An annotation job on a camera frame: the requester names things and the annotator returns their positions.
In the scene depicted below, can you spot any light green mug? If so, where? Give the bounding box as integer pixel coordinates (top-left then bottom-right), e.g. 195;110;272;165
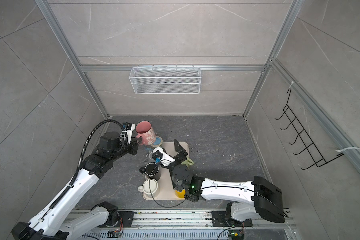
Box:
181;157;194;169

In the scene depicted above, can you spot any pink mug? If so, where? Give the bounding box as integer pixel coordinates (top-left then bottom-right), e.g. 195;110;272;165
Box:
135;121;156;145

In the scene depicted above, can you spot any blue butterfly mug yellow inside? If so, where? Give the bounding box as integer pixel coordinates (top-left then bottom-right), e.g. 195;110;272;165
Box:
151;136;163;148

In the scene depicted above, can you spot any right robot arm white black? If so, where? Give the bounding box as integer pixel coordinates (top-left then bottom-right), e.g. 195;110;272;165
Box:
163;140;287;223

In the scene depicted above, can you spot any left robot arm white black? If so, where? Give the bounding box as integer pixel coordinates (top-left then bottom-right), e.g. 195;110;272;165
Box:
12;119;142;240

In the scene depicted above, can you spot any black mug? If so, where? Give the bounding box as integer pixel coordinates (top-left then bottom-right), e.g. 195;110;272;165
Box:
139;163;161;181

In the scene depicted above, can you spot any white mug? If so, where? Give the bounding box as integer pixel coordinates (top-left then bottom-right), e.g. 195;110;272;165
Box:
137;179;160;199

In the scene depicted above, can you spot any beige plastic tray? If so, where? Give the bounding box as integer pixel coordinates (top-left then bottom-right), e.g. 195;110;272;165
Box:
154;142;184;201

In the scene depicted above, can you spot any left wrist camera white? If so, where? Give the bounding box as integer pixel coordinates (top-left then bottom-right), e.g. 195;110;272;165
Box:
121;122;136;144

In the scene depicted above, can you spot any white wire mesh basket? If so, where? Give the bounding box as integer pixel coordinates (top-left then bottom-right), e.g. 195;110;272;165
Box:
129;67;202;95

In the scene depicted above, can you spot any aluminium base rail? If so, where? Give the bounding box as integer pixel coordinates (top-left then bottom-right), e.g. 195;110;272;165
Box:
44;208;298;240

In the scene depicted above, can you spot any black wire hook rack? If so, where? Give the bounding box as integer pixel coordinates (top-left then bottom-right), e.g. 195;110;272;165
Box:
275;89;344;170

